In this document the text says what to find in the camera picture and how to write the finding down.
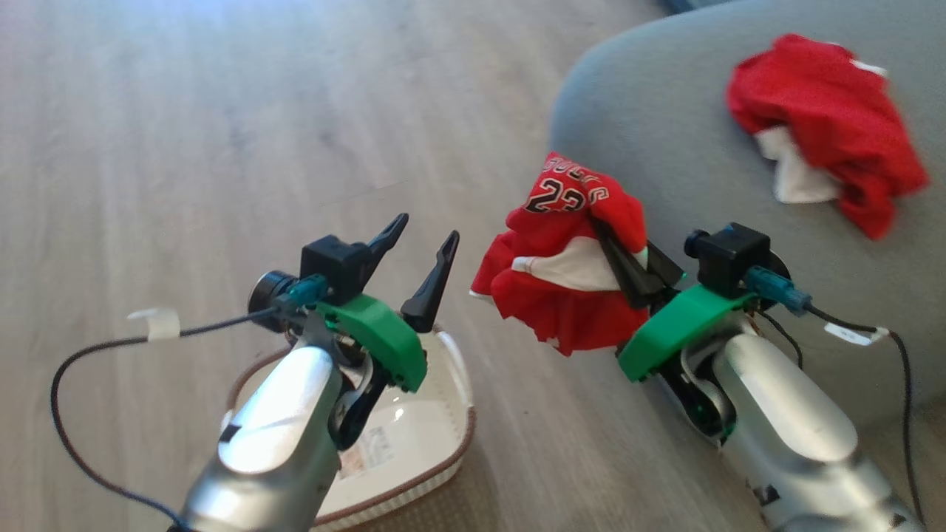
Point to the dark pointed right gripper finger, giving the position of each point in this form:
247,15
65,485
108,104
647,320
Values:
624,270
664,266

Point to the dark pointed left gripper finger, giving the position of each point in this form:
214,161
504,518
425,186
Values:
434,288
384,240

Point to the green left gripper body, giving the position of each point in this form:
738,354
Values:
384,336

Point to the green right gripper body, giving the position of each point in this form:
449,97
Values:
680,329

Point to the red jersey with number print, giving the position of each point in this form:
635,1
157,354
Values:
562,295

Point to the red garment with white patch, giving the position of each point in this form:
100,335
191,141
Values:
835,125

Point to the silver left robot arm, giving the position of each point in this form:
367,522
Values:
273,443

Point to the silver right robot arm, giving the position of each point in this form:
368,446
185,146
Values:
791,436

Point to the grey fabric sofa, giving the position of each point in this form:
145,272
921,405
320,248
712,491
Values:
665,111

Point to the paper label sticker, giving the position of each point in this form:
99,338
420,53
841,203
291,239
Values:
368,449

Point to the white laundry basket brown rim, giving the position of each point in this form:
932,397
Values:
414,451

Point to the white tape tag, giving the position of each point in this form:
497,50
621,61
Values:
159,324
853,335

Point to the dark grey upholstered furniture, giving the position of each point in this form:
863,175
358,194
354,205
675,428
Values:
691,4

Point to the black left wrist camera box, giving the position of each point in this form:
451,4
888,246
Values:
332,266

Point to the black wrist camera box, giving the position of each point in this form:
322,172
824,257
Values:
728,255
332,266

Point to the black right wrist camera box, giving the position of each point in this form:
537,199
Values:
728,255

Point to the teal left camera connector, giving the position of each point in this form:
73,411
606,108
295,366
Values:
304,290

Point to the teal camera connector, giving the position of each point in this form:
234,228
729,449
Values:
776,288
304,290

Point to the teal right camera connector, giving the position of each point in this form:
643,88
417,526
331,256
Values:
776,288

